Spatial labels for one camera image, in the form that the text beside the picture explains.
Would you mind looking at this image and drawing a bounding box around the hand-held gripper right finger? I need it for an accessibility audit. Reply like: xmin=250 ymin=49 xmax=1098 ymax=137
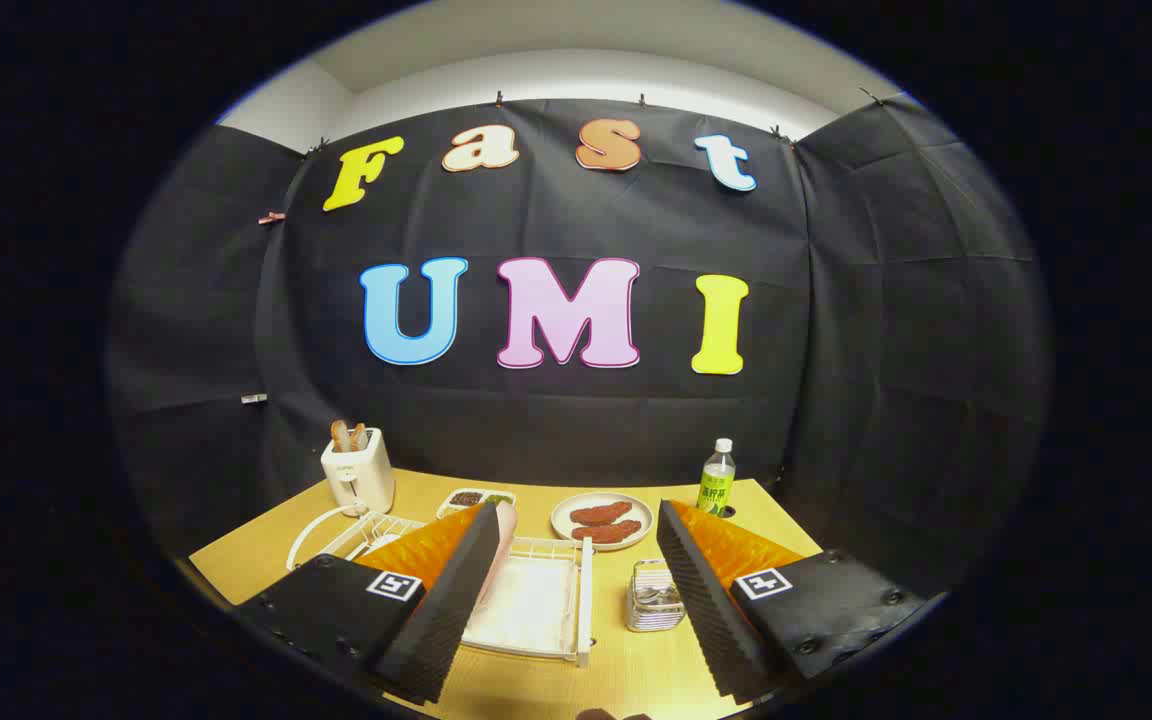
xmin=656 ymin=499 xmax=929 ymax=701

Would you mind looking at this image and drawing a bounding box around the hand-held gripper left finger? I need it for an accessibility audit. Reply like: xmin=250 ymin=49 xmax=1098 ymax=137
xmin=236 ymin=500 xmax=504 ymax=706

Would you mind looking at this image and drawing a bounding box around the metal wire basket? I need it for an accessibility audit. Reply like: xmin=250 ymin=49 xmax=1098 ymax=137
xmin=625 ymin=560 xmax=687 ymax=633

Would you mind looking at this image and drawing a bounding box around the pink plate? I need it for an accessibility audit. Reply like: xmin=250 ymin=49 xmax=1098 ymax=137
xmin=481 ymin=499 xmax=520 ymax=606

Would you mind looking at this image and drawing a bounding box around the white wire dish rack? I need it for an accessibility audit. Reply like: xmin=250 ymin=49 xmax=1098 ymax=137
xmin=286 ymin=503 xmax=597 ymax=669

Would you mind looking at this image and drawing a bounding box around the white divided dish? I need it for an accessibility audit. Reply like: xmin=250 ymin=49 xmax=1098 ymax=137
xmin=436 ymin=487 xmax=517 ymax=521

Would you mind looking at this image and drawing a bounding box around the white plate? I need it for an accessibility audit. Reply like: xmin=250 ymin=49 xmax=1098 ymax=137
xmin=550 ymin=492 xmax=654 ymax=552

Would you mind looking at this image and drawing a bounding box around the white drip tray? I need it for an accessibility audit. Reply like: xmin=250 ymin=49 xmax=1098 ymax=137
xmin=461 ymin=558 xmax=579 ymax=656

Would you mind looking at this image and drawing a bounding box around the green drink bottle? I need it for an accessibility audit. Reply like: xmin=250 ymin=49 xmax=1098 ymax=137
xmin=697 ymin=438 xmax=737 ymax=517

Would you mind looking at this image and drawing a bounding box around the white toaster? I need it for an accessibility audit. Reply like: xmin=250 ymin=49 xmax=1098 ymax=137
xmin=321 ymin=428 xmax=397 ymax=517

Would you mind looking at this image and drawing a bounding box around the black backdrop cloth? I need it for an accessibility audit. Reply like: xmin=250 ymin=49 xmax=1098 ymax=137
xmin=106 ymin=92 xmax=1052 ymax=601

